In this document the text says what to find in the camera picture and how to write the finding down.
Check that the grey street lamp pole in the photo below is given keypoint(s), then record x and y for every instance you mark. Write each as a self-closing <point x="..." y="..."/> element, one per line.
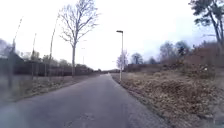
<point x="121" y="55"/>

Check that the tall bare tree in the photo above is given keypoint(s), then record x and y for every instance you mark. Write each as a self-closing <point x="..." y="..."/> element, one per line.
<point x="73" y="46"/>

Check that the grey asphalt path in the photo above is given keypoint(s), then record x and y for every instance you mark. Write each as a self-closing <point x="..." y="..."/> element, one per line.
<point x="93" y="103"/>

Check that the row of distant trees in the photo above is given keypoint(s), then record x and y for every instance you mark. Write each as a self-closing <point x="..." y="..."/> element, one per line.
<point x="160" y="55"/>

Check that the dark hedge row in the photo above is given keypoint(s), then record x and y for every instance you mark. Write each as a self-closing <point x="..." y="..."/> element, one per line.
<point x="50" y="68"/>

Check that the leaf-covered grassy slope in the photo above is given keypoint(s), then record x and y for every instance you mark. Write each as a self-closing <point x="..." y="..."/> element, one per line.
<point x="173" y="90"/>

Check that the leaf-strewn grass verge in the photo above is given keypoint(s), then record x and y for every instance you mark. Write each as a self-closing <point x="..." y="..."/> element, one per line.
<point x="36" y="86"/>

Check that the row of thin bare saplings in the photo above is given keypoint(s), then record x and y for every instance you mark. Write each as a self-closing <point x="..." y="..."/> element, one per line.
<point x="33" y="53"/>

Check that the dark pine tree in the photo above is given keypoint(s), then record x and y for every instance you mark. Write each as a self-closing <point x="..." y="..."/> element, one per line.
<point x="211" y="18"/>

